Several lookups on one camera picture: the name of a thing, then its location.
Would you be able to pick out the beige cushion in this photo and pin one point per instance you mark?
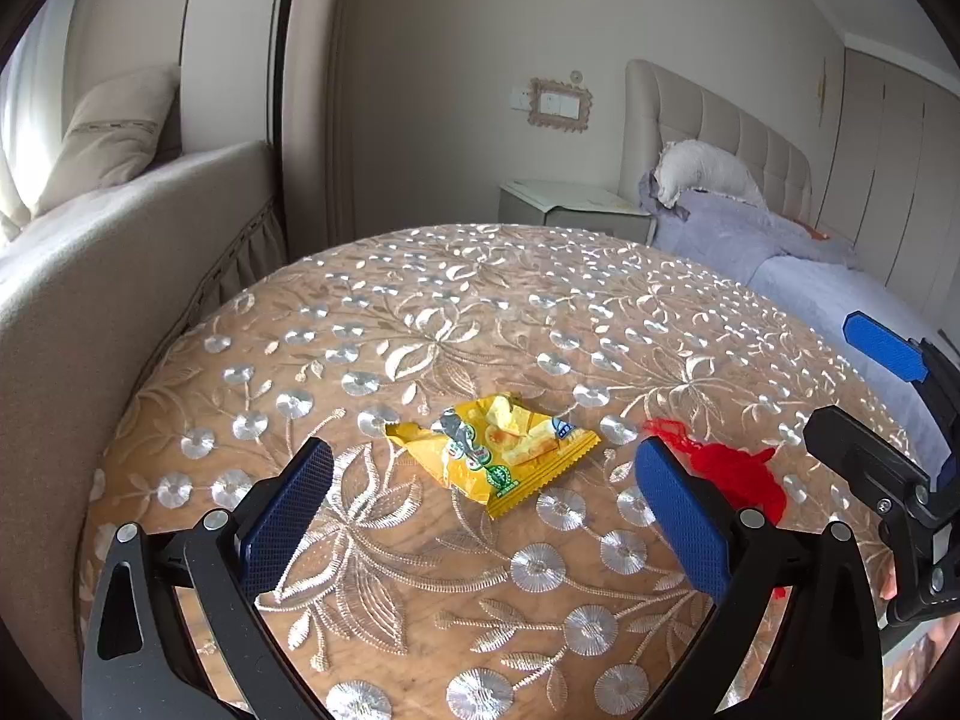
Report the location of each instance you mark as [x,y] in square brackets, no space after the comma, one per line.
[105,135]

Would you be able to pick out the framed wall switch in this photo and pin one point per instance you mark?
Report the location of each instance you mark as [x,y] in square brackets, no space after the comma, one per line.
[560,103]

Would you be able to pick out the yellow snack wrapper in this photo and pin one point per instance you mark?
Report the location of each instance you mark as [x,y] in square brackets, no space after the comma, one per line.
[487,457]

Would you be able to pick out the lavender bedspread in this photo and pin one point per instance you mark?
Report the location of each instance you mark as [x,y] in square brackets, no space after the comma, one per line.
[787,270]

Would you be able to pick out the slim gold wall lamp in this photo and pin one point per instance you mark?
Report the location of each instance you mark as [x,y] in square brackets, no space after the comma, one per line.
[821,90]

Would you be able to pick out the embroidered beige tablecloth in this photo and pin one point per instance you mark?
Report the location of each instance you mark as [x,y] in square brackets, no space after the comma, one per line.
[450,300]

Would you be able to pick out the white built-in wardrobe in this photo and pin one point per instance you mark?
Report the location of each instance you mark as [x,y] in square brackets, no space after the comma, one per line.
[900,165]

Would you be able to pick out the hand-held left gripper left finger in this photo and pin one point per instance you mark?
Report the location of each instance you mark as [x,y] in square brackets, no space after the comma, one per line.
[289,517]

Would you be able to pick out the white ruffled pillow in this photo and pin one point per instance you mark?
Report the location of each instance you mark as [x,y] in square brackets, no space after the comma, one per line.
[705,169]

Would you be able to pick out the small orange item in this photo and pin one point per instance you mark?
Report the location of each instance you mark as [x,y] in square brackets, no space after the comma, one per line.
[819,235]

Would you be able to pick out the white nightstand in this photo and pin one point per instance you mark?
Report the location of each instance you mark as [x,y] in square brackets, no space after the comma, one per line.
[540,211]

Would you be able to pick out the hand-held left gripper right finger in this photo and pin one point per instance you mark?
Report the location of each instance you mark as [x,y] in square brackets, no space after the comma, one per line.
[686,525]

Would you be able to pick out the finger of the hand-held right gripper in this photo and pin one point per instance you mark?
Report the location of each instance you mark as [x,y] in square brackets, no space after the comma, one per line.
[885,349]
[862,450]

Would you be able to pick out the beige upholstered sofa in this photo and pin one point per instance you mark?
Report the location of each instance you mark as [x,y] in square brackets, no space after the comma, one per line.
[112,262]

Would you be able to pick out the beige upholstered bed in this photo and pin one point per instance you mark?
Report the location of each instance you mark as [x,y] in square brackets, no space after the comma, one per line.
[720,105]

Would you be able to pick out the red yarn tassel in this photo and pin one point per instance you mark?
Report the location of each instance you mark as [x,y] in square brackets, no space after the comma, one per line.
[731,465]

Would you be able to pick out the white wall socket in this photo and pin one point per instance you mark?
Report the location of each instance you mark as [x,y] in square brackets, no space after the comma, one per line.
[521,98]

